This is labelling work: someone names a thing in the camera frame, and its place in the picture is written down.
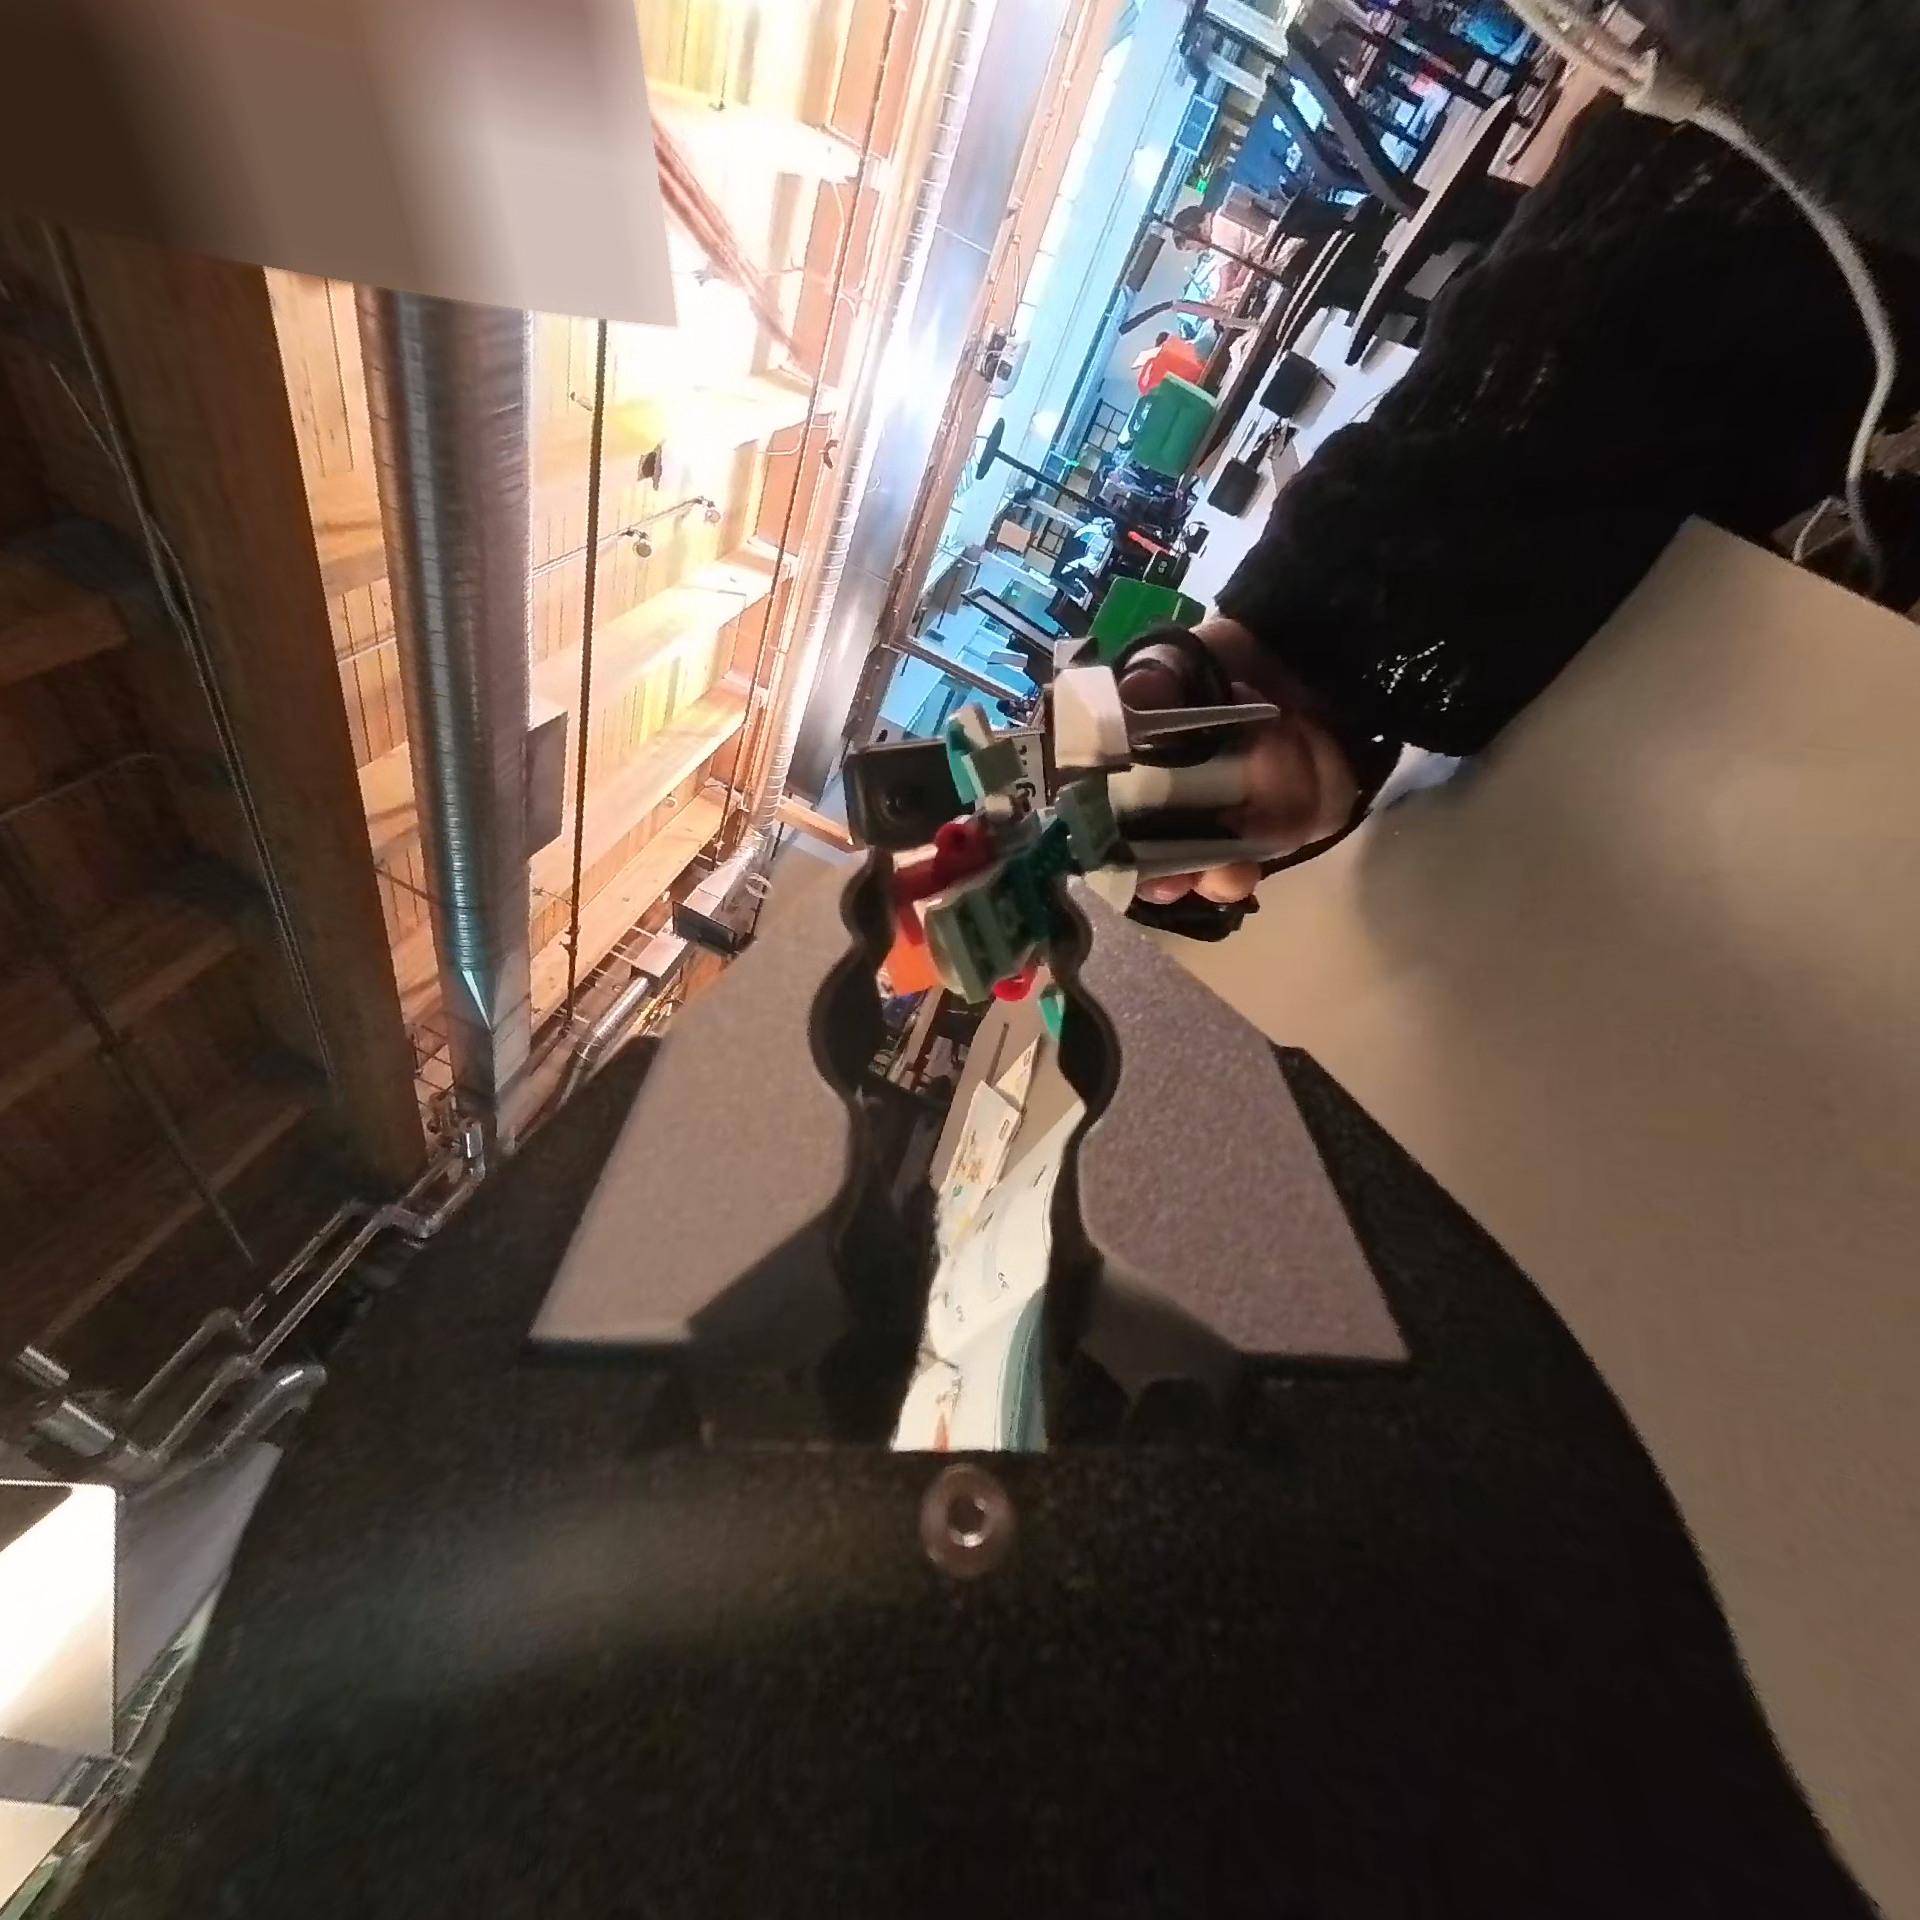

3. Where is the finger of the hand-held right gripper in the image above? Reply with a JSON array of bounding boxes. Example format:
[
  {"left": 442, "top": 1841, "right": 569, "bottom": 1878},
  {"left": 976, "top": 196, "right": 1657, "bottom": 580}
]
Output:
[
  {"left": 1046, "top": 660, "right": 1144, "bottom": 774},
  {"left": 1056, "top": 786, "right": 1151, "bottom": 883}
]

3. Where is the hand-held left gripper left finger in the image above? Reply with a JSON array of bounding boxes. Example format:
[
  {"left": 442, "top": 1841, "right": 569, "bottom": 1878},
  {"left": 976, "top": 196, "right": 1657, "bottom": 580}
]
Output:
[{"left": 520, "top": 862, "right": 920, "bottom": 1445}]

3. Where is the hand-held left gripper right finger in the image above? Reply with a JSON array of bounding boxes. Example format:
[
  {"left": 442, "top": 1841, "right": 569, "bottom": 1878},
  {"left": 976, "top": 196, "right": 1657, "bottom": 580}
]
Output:
[{"left": 1046, "top": 891, "right": 1413, "bottom": 1445}]

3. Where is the multicolour lego model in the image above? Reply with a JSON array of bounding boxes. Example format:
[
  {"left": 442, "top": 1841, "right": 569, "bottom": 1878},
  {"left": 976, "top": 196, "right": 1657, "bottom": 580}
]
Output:
[{"left": 884, "top": 810, "right": 1119, "bottom": 1009}]

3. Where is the person's right forearm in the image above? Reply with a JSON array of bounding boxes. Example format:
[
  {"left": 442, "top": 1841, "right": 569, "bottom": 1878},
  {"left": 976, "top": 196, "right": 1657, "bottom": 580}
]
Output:
[{"left": 1206, "top": 0, "right": 1920, "bottom": 758}]

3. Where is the person's right hand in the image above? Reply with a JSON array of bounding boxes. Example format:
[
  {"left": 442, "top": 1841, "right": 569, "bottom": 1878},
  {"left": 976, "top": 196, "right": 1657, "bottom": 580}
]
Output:
[{"left": 1118, "top": 622, "right": 1368, "bottom": 917}]

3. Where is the green plastic crate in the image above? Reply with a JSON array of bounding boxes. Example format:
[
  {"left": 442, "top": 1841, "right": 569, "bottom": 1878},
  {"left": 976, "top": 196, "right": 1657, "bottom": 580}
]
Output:
[
  {"left": 1088, "top": 577, "right": 1208, "bottom": 653},
  {"left": 1125, "top": 376, "right": 1224, "bottom": 474}
]

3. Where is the open instruction booklet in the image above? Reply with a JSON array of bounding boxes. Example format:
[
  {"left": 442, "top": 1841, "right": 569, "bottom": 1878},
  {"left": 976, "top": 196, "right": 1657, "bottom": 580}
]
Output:
[{"left": 900, "top": 1171, "right": 1058, "bottom": 1453}]

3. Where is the metal ventilation duct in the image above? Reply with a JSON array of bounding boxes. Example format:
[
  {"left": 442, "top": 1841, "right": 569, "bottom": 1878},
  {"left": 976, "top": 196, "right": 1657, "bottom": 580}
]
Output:
[{"left": 352, "top": 285, "right": 543, "bottom": 1081}]

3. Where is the white earphone cable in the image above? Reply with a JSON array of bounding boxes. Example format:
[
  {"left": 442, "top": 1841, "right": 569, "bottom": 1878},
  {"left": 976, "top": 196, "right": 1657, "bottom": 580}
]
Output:
[{"left": 1505, "top": 0, "right": 1894, "bottom": 549}]

